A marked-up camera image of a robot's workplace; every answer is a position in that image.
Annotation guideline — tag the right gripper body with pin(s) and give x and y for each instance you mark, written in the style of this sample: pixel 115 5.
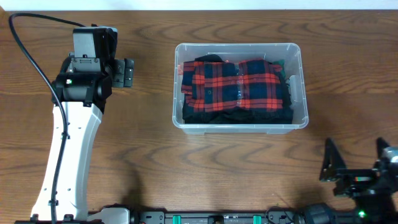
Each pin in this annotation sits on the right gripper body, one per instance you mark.
pixel 364 183

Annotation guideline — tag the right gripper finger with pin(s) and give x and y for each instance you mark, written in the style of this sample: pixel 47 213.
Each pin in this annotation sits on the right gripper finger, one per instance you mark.
pixel 383 148
pixel 333 163

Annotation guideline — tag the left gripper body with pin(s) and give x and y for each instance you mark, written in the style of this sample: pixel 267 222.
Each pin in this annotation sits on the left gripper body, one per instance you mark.
pixel 121 75

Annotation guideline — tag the pink printed shirt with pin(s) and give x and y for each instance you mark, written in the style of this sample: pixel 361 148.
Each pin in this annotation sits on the pink printed shirt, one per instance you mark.
pixel 189 66

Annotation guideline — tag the large black garment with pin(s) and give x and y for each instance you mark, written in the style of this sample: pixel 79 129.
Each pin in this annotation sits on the large black garment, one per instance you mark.
pixel 238 116

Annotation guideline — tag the red navy plaid shirt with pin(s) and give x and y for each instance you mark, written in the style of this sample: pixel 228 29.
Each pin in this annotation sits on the red navy plaid shirt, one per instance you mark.
pixel 248 84

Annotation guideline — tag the green taped cloth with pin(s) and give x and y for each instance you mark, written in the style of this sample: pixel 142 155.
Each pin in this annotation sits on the green taped cloth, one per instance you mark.
pixel 279 67

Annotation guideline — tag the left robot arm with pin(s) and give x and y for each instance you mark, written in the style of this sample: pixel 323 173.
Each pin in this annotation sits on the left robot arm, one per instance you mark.
pixel 86 79

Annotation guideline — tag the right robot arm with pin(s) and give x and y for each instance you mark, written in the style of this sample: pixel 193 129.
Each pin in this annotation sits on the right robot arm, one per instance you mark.
pixel 374 208

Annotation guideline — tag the clear plastic storage bin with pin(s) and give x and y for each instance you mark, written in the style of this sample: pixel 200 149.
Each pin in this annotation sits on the clear plastic storage bin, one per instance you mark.
pixel 289 52

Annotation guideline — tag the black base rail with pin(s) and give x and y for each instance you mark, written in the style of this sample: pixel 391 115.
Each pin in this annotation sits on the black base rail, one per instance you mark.
pixel 267 217

